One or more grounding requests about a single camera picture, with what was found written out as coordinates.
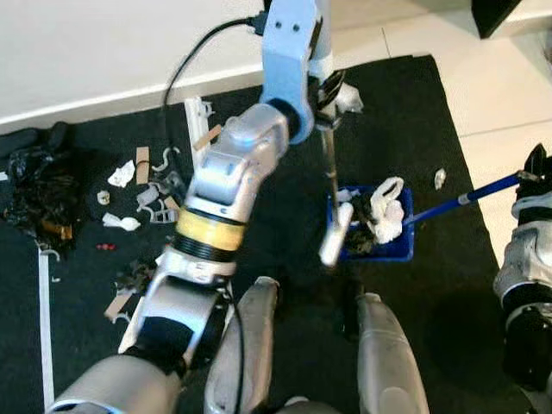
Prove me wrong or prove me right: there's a black plastic heap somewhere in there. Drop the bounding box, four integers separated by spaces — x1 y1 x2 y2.
0 122 87 251

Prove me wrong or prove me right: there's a long white plastic strip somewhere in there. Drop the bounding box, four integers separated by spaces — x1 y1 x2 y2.
184 97 214 169

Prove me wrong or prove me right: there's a brown cardboard scrap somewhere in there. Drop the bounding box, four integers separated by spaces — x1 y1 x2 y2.
103 289 139 322

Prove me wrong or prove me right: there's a grey robot leg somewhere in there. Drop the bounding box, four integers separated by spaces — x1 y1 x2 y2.
203 276 281 414
355 293 432 414

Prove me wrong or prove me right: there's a long-handled broom white head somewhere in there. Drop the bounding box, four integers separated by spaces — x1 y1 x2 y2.
309 0 356 270

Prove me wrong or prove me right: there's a black furniture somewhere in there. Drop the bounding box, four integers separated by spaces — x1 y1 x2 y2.
470 0 524 40

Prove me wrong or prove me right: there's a white crumpled tissue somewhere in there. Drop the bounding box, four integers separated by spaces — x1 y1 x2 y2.
102 213 141 232

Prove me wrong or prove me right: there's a blue dustpan with long handle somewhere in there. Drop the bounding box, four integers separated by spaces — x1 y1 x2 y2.
326 171 529 263

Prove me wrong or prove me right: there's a grey left robot leg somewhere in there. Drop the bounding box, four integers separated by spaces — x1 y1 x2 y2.
203 276 281 414

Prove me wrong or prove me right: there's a black plastic trash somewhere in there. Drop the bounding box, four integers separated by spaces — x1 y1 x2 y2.
345 194 380 256

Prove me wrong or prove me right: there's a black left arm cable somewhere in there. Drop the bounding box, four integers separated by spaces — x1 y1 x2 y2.
160 16 270 160

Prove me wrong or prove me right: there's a white paper piece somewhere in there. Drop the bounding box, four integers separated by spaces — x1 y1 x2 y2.
108 160 136 188

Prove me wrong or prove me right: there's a crumpled white paper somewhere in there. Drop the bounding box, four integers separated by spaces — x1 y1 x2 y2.
335 82 365 113

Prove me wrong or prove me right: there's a light blue left wrist camera mount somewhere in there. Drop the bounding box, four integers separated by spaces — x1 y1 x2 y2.
260 0 324 143

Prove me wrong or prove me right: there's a brown cardboard strip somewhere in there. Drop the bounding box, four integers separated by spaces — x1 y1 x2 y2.
135 147 151 185

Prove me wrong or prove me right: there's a white plastic bag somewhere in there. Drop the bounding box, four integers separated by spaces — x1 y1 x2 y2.
369 177 406 244

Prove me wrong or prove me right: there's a grey right robot leg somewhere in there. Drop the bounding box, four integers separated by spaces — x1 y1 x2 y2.
355 293 432 414

